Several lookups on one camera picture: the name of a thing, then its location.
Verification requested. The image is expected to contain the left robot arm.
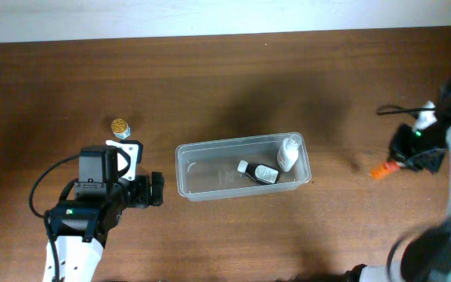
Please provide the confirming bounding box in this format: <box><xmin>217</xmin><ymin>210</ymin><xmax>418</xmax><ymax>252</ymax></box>
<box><xmin>43</xmin><ymin>172</ymin><xmax>164</xmax><ymax>281</ymax></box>

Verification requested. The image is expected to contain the orange white tube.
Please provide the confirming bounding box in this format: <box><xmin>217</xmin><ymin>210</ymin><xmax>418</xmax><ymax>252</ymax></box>
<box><xmin>370</xmin><ymin>161</ymin><xmax>401</xmax><ymax>179</ymax></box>

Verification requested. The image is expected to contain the white spray bottle clear cap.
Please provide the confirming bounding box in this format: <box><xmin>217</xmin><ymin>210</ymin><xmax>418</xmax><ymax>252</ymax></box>
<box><xmin>277</xmin><ymin>134</ymin><xmax>302</xmax><ymax>172</ymax></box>

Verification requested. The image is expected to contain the small jar gold lid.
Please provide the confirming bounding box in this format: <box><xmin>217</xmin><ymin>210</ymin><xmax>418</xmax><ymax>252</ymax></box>
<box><xmin>110</xmin><ymin>118</ymin><xmax>131</xmax><ymax>139</ymax></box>

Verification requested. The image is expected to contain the dark brown syrup bottle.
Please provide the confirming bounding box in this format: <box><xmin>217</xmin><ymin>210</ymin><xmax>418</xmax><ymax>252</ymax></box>
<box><xmin>237</xmin><ymin>160</ymin><xmax>280</xmax><ymax>185</ymax></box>

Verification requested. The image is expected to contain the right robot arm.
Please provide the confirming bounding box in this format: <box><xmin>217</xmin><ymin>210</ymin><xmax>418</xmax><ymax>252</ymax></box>
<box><xmin>340</xmin><ymin>79</ymin><xmax>451</xmax><ymax>281</ymax></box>

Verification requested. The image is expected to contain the clear plastic container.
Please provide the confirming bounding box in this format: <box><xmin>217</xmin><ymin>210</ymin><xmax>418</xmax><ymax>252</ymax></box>
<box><xmin>175</xmin><ymin>132</ymin><xmax>312</xmax><ymax>201</ymax></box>

